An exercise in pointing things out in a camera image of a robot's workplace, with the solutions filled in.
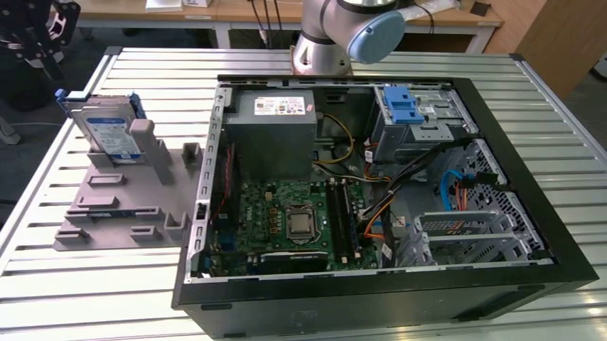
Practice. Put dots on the hard disk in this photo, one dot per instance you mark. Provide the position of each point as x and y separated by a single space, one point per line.
107 131

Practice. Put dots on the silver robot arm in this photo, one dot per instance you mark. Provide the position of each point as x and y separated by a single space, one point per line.
318 53

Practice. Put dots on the metal disk bay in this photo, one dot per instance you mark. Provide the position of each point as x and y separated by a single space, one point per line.
470 238

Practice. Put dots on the black chair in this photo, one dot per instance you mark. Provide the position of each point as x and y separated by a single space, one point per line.
23 92

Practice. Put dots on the small white box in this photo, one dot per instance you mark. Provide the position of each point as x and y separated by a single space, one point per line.
197 3

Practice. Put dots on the wooden desk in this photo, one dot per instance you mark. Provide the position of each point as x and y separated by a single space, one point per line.
237 14

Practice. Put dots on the grey parts rack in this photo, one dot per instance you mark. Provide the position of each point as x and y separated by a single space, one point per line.
133 199

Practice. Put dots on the green RAM stick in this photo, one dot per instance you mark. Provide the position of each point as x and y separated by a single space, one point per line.
105 214

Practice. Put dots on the black case fan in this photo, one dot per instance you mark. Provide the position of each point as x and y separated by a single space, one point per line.
222 167

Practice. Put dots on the grey power supply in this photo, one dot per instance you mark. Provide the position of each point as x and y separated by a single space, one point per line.
270 149

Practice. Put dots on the green motherboard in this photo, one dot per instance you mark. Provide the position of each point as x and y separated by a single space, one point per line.
266 213

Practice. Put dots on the silver CPU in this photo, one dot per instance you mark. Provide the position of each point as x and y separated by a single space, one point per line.
301 223

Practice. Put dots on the blue drive latch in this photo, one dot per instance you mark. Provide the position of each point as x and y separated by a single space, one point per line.
404 106

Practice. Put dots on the black CPU socket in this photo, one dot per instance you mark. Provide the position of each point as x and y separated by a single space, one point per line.
304 242

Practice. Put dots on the black graphics card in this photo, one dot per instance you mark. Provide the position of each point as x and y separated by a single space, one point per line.
290 263

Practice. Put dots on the small brown box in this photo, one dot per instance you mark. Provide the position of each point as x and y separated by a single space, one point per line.
481 8

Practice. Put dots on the black PC case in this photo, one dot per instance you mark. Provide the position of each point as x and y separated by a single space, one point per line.
333 312

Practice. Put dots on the wooden cabinet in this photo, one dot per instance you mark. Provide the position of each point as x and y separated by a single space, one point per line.
560 35

